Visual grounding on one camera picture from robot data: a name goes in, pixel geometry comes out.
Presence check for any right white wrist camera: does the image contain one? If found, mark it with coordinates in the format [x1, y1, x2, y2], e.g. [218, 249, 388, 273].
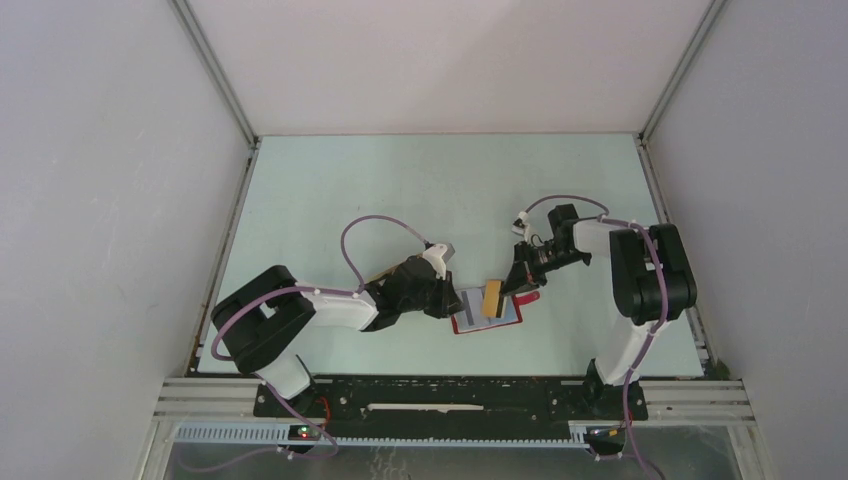
[511, 210, 536, 243]

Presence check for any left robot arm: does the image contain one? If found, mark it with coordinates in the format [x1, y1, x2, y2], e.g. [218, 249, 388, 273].
[210, 256, 463, 417]

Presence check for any red leather card holder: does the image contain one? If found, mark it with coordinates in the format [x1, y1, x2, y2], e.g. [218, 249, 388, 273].
[451, 291, 541, 335]

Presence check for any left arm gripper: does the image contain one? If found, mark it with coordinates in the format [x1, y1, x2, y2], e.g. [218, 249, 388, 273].
[399, 268, 464, 319]

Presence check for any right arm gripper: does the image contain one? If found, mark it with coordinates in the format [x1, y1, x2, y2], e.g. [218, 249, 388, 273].
[500, 240, 587, 298]

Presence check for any beige oval plastic tray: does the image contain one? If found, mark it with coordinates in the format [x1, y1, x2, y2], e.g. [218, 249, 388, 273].
[366, 261, 407, 284]

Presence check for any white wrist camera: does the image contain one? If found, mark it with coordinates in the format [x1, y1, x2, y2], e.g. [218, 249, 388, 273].
[421, 243, 455, 280]
[511, 210, 536, 243]

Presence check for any silver card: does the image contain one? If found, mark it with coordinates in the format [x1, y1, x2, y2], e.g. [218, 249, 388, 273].
[453, 287, 488, 334]

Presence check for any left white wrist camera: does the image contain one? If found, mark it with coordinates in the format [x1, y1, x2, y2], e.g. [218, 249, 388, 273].
[421, 243, 455, 280]

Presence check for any aluminium frame rail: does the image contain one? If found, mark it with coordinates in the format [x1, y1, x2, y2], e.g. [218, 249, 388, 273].
[137, 375, 773, 479]

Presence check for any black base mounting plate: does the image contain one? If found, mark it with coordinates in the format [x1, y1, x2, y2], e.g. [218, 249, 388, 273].
[291, 375, 648, 441]

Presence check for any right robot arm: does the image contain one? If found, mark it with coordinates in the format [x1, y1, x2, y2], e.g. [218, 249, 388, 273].
[499, 204, 698, 418]

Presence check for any gold card with stripe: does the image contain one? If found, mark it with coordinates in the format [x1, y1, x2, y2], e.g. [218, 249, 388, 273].
[481, 280, 505, 318]

